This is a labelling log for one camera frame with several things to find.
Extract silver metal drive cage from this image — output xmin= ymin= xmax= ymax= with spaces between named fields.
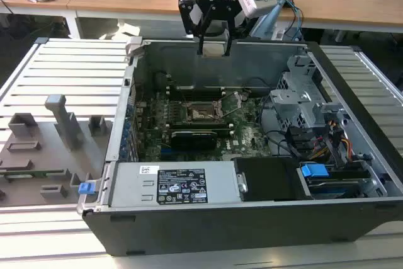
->
xmin=269 ymin=54 xmax=347 ymax=132

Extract metal CPU socket cover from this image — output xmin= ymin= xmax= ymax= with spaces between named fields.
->
xmin=215 ymin=91 xmax=246 ymax=118

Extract CPU socket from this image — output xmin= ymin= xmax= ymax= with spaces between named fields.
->
xmin=184 ymin=100 xmax=226 ymax=124

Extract blue case latch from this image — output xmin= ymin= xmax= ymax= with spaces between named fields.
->
xmin=79 ymin=182 xmax=96 ymax=196

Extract grey parts rack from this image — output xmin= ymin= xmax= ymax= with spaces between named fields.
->
xmin=0 ymin=94 xmax=114 ymax=209

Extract black graphics card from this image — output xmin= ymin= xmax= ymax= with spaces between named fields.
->
xmin=169 ymin=129 xmax=219 ymax=152

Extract black open PC case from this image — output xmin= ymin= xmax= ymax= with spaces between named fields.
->
xmin=77 ymin=37 xmax=403 ymax=257

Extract blue disk carrier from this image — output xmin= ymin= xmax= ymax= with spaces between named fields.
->
xmin=300 ymin=162 xmax=329 ymax=186

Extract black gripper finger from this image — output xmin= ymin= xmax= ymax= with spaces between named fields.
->
xmin=225 ymin=9 xmax=243 ymax=57
xmin=178 ymin=0 xmax=217 ymax=55

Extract yellow red power wires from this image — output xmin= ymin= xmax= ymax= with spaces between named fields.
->
xmin=310 ymin=120 xmax=354 ymax=163

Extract silver-topped CPU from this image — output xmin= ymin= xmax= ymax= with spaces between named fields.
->
xmin=202 ymin=42 xmax=226 ymax=59

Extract black plastic shroud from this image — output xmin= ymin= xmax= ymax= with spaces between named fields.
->
xmin=234 ymin=157 xmax=312 ymax=203

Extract blue cable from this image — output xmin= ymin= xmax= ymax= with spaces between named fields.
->
xmin=283 ymin=0 xmax=305 ymax=42

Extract silver power supply unit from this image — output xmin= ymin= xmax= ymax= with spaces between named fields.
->
xmin=110 ymin=160 xmax=244 ymax=209

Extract green motherboard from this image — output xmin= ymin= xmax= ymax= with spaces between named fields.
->
xmin=135 ymin=92 xmax=275 ymax=163

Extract black cable bundle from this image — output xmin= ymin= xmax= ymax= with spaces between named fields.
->
xmin=260 ymin=95 xmax=304 ymax=160

